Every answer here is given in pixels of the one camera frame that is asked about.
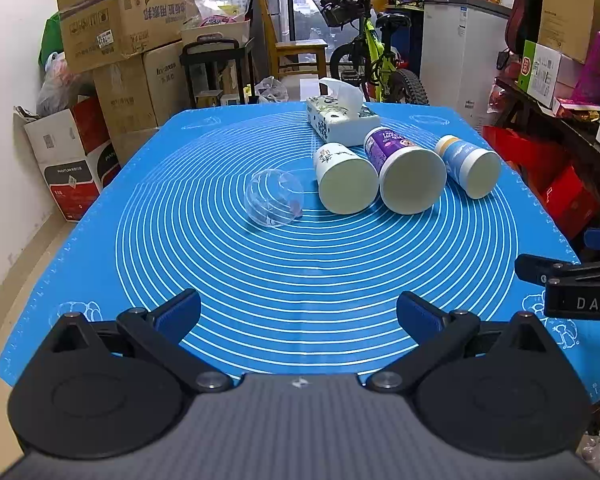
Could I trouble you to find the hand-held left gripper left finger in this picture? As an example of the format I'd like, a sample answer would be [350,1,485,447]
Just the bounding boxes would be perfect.
[42,288,234,394]

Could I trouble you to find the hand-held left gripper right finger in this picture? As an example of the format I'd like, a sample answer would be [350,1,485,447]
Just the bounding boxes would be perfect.
[365,290,561,394]

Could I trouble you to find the purple paper cup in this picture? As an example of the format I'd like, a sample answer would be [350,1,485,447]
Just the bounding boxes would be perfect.
[363,127,448,216]

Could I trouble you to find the clear plastic cup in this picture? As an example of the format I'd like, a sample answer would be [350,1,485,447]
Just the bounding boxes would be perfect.
[245,169,305,229]

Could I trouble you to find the white paper cup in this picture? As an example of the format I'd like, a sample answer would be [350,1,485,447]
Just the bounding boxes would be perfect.
[314,142,380,215]

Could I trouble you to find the red boxes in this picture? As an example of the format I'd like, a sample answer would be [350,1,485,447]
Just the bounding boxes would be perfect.
[482,125,600,241]

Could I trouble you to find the dark wooden side table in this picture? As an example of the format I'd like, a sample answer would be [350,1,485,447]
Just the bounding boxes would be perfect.
[495,77,600,221]

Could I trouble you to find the blue silicone baking mat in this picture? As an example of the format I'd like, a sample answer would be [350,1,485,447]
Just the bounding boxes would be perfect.
[0,101,600,406]

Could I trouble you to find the pink gift bag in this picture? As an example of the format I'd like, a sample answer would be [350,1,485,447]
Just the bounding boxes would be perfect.
[570,30,600,106]

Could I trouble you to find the small brown cardboard box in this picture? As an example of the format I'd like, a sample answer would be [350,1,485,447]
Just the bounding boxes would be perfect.
[107,127,161,167]

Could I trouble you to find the green and white box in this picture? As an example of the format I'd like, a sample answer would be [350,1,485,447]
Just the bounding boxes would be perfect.
[522,40,576,108]

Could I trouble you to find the red and white printer box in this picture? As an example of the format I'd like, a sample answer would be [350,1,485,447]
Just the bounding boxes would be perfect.
[14,95,121,223]

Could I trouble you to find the white tissue box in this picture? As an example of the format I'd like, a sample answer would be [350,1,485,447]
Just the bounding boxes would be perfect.
[306,78,382,146]

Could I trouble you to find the tall brown cardboard box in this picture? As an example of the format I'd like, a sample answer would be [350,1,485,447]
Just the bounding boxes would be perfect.
[92,40,191,136]

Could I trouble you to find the white chest freezer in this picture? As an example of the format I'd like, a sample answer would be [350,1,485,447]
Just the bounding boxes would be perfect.
[420,0,513,131]

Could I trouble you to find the clear plastic bag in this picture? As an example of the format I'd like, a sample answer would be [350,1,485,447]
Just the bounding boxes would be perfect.
[254,76,290,105]

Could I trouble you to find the dark red instrument bag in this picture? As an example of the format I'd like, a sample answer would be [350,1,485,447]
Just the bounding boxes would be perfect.
[505,0,546,56]

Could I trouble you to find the white plastic bag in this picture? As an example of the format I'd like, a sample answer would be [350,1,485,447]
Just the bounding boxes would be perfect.
[36,52,96,116]

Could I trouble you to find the green and black bicycle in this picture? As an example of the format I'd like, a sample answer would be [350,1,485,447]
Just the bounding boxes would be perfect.
[302,0,431,107]

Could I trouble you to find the white storage basket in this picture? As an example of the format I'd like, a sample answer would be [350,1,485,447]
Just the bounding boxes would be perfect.
[180,0,253,47]

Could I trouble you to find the wooden chair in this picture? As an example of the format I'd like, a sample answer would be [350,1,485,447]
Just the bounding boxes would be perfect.
[255,0,329,81]

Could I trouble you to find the large brown cardboard box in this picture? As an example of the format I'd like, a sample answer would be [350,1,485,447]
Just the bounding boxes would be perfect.
[55,0,198,75]

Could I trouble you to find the green bag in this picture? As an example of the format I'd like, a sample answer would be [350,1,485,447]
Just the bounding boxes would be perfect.
[39,12,66,68]

